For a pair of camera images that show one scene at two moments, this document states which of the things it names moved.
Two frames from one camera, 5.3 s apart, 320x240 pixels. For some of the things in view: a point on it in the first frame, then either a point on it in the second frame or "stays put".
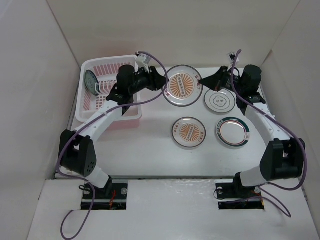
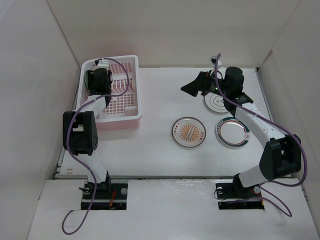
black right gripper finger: [212, 80] to [200, 84]
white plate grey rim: [221, 101] stays put
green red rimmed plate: [232, 132] stays put
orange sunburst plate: [189, 132] stays put
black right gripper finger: [215, 85] to [204, 92]
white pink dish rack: [96, 77] stays put
